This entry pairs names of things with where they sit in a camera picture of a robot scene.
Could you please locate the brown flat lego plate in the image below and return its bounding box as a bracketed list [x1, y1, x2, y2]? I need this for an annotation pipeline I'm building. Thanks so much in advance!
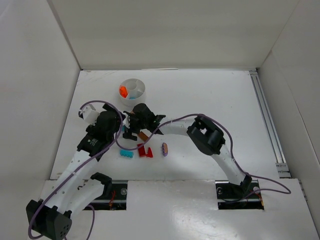
[138, 131, 149, 142]

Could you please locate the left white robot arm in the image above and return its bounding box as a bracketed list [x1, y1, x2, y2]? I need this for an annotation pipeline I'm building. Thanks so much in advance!
[26, 101, 125, 240]

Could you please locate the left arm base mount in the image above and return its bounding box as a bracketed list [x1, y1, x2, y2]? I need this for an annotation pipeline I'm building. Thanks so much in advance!
[90, 180, 128, 211]

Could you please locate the orange lego brick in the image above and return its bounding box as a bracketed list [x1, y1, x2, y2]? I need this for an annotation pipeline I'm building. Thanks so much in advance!
[119, 85, 129, 99]

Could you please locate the aluminium rail right side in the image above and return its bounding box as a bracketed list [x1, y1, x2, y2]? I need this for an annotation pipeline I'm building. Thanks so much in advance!
[249, 70, 292, 179]

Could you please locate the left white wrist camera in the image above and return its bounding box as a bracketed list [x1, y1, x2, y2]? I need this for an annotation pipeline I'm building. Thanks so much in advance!
[78, 104, 100, 125]

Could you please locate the red rectangular lego brick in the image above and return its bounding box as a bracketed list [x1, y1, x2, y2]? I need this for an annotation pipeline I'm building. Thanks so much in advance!
[137, 143, 147, 158]

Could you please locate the purple oval lego plate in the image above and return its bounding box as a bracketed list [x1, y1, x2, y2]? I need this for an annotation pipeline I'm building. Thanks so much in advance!
[161, 142, 169, 157]

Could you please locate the red sloped lego piece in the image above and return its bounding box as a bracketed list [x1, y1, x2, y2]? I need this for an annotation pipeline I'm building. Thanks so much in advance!
[146, 147, 154, 158]

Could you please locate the purple cable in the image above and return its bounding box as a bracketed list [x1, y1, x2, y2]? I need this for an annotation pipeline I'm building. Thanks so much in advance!
[115, 113, 292, 196]
[27, 100, 126, 240]

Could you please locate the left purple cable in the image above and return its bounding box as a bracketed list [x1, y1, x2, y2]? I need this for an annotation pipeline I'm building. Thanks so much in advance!
[27, 100, 126, 240]

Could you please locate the long teal lego brick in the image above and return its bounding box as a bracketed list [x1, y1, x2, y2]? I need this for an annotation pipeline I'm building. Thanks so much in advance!
[119, 149, 134, 158]

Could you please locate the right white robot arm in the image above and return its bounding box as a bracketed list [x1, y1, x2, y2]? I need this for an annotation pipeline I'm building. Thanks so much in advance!
[123, 103, 252, 193]

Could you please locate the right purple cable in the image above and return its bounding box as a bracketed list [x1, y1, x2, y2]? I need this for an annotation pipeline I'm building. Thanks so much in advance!
[115, 113, 292, 196]

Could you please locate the white round divided container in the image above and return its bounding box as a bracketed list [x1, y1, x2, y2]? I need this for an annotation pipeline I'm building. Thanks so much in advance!
[118, 78, 146, 107]

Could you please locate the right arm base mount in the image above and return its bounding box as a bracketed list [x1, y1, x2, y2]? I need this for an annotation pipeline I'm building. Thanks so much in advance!
[215, 180, 264, 210]

